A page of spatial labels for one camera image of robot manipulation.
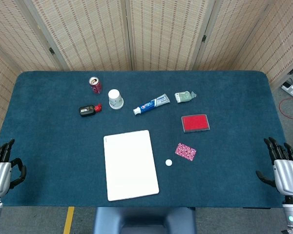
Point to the small white round cap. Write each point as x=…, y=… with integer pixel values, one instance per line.
x=168, y=162

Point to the bamboo folding screen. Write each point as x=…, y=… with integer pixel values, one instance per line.
x=88, y=34

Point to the red soda can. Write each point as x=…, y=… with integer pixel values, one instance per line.
x=95, y=85

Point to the red ink pad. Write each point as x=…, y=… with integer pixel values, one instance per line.
x=195, y=123

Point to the pink patterned card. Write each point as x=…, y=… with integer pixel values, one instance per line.
x=185, y=151

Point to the black ink bottle red cap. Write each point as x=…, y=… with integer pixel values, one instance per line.
x=88, y=110

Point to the black screen hinge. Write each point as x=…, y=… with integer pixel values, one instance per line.
x=51, y=51
x=204, y=38

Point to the small green bottle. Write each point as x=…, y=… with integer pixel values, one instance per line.
x=184, y=96

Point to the dark blue table cloth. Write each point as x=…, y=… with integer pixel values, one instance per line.
x=51, y=146

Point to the upturned white paper cup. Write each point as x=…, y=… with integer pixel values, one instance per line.
x=115, y=98

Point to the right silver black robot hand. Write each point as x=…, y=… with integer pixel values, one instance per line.
x=288, y=175

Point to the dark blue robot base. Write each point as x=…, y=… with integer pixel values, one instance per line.
x=144, y=220

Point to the white rectangular board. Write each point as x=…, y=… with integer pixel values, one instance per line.
x=130, y=165

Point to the blue white toothpaste tube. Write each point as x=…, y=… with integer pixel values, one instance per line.
x=151, y=104

